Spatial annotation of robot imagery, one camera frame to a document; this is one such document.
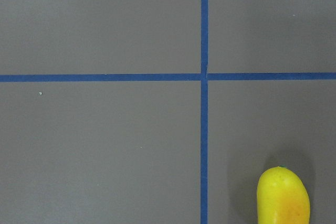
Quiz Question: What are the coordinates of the yellow mango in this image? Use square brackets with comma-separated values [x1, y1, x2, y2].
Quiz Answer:
[257, 166, 310, 224]

